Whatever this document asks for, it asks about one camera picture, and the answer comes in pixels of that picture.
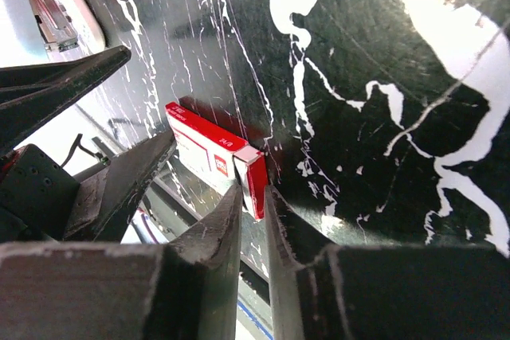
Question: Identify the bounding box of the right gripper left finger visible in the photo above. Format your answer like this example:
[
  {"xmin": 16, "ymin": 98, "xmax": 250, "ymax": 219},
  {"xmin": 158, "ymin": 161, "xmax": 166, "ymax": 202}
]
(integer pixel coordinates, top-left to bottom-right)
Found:
[{"xmin": 1, "ymin": 185, "xmax": 243, "ymax": 339}]

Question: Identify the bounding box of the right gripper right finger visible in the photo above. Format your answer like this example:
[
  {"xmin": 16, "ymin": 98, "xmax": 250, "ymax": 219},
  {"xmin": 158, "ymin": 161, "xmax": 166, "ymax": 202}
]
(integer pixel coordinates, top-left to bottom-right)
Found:
[{"xmin": 265, "ymin": 186, "xmax": 509, "ymax": 339}]

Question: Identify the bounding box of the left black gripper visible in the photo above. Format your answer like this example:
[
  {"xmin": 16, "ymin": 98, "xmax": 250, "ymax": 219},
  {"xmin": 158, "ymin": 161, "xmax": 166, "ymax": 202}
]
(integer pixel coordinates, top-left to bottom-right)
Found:
[{"xmin": 1, "ymin": 45, "xmax": 176, "ymax": 241}]

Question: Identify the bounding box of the small light blue stapler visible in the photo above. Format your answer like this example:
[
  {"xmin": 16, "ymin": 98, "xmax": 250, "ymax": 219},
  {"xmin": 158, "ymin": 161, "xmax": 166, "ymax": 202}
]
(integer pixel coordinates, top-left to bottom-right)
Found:
[{"xmin": 1, "ymin": 0, "xmax": 106, "ymax": 67}]

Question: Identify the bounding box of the red white staples box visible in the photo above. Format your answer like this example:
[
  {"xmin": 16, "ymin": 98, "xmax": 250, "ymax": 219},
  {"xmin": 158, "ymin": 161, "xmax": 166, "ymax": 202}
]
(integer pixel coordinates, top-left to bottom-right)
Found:
[{"xmin": 166, "ymin": 102, "xmax": 268, "ymax": 221}]

